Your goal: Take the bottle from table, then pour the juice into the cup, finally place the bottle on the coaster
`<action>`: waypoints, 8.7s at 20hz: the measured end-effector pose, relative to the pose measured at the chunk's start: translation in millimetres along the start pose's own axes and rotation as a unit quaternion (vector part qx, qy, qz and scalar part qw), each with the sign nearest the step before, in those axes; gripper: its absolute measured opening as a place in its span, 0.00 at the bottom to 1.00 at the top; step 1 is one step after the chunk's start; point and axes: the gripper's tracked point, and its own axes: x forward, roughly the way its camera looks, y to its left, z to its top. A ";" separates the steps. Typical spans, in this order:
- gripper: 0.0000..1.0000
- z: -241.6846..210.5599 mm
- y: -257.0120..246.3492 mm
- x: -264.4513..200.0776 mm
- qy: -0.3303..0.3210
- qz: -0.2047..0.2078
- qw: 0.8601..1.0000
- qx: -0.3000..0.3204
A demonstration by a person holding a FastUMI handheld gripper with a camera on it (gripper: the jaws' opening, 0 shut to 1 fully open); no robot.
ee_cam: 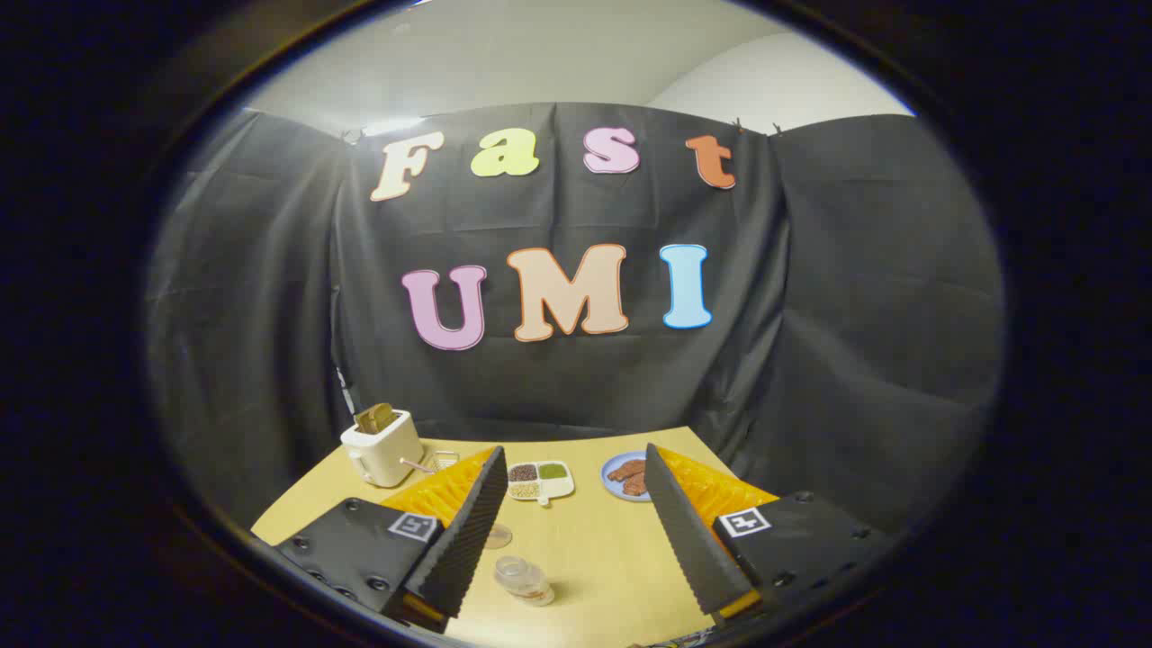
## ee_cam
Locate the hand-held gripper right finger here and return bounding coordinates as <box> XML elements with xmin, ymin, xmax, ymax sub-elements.
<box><xmin>643</xmin><ymin>443</ymin><xmax>894</xmax><ymax>629</ymax></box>

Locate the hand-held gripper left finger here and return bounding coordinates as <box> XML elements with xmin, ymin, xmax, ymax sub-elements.
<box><xmin>273</xmin><ymin>445</ymin><xmax>510</xmax><ymax>636</ymax></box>

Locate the clear plastic juice bottle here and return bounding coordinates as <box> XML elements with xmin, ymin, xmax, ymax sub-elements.
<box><xmin>493</xmin><ymin>555</ymin><xmax>556</xmax><ymax>607</ymax></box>

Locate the wooden table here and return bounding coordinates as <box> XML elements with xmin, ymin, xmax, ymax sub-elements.
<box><xmin>250</xmin><ymin>427</ymin><xmax>784</xmax><ymax>648</ymax></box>

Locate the pale blue plate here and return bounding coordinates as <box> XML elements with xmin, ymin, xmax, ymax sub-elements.
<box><xmin>601</xmin><ymin>451</ymin><xmax>662</xmax><ymax>502</ymax></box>

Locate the white divided dish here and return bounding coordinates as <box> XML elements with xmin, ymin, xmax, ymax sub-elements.
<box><xmin>507</xmin><ymin>460</ymin><xmax>576</xmax><ymax>507</ymax></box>

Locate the cream toaster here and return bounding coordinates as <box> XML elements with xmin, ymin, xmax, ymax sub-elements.
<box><xmin>340</xmin><ymin>409</ymin><xmax>426</xmax><ymax>489</ymax></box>

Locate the black backdrop cloth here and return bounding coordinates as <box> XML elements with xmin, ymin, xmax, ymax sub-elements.
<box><xmin>144</xmin><ymin>102</ymin><xmax>1006</xmax><ymax>541</ymax></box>

